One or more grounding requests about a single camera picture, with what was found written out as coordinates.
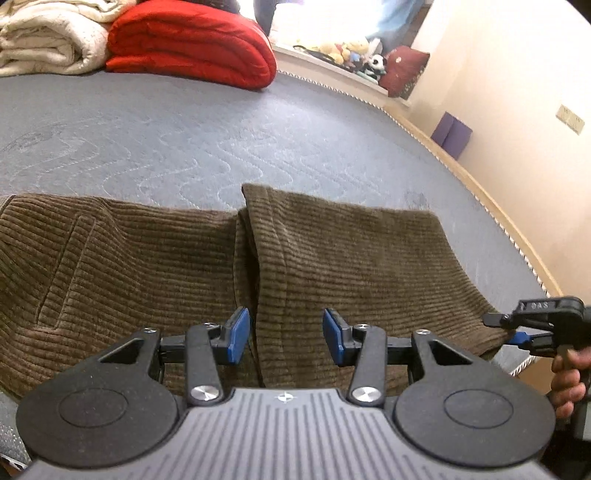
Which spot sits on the dark red cushion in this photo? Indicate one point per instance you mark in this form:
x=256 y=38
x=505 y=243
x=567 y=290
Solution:
x=404 y=71

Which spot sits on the purple foam block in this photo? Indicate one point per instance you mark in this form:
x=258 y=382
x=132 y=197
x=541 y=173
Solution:
x=452 y=136

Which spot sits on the cream folded blanket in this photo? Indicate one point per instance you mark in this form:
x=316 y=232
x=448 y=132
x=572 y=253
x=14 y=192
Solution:
x=46 y=41

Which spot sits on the yellow bear plush blue outfit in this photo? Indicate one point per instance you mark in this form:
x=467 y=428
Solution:
x=358 y=48

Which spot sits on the beige wall switch plate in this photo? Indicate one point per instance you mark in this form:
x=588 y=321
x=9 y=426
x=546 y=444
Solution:
x=563 y=113
x=577 y=123

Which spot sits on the light blue curtain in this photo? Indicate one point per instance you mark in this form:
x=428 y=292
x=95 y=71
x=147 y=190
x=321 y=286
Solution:
x=399 y=18

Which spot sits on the small yellow plush toy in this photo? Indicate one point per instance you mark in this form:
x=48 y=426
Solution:
x=327 y=48

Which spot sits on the dark blue curtain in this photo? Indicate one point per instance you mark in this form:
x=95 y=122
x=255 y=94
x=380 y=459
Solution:
x=265 y=16

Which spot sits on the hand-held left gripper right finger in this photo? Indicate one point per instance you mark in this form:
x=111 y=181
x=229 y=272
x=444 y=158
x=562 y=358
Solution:
x=333 y=337

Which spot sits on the red quilt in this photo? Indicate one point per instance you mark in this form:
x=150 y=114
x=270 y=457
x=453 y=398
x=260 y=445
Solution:
x=194 y=41

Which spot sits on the person's right hand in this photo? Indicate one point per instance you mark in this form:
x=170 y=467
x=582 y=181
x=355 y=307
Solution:
x=570 y=387

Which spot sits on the wooden bed frame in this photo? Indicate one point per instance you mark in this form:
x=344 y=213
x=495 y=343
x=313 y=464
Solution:
x=461 y=170

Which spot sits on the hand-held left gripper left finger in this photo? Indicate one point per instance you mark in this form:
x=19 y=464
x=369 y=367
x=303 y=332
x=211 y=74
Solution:
x=238 y=334

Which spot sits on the panda plush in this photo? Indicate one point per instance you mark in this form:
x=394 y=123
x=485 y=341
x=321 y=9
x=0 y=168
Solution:
x=375 y=64

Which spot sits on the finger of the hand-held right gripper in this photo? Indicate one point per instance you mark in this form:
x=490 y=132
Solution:
x=549 y=311
x=521 y=339

